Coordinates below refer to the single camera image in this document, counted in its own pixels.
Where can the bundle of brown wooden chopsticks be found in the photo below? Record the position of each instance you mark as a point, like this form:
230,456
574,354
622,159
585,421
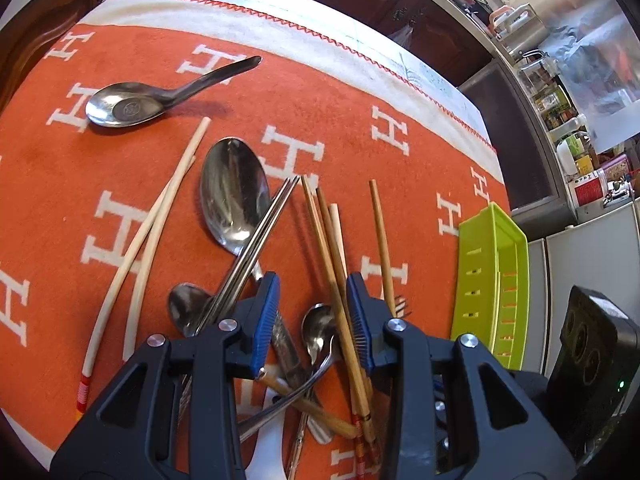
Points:
325,255

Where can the cream chopstick with striped end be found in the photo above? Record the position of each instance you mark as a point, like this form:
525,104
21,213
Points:
134,305
107,292

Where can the green plastic utensil tray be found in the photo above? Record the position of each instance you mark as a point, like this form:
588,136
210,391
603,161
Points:
480,270

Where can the glass jar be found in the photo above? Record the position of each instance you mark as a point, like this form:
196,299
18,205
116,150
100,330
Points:
535,72

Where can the red box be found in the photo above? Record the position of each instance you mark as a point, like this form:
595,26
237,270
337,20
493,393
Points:
590,190

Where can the white cabinet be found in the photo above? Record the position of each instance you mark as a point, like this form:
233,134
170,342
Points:
590,250

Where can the steel teaspoon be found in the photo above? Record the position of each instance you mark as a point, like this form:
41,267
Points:
317,330

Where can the large steel spoon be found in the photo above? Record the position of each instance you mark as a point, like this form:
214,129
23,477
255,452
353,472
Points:
230,195

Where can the clear plastic bag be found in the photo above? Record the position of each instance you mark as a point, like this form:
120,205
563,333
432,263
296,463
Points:
402,37

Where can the orange blanket with white letters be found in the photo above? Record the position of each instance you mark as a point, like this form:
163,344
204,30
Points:
75,170

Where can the white plastic bottle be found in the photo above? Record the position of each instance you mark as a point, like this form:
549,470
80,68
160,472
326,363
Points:
567,155

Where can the metal chopstick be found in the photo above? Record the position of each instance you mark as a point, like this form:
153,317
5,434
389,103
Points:
257,232
265,232

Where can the brown wooden chopstick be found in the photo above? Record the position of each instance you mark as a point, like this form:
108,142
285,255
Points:
383,250
330,230
320,412

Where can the small steel spoon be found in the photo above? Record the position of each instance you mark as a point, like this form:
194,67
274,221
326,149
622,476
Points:
185,305

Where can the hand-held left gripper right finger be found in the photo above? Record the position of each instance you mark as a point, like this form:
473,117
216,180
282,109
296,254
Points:
357,320

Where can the dark built-in appliance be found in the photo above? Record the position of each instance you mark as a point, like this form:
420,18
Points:
520,135

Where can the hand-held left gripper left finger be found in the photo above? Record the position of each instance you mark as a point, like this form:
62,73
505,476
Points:
267,315

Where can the steel kettle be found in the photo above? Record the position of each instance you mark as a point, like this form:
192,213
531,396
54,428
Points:
520,25

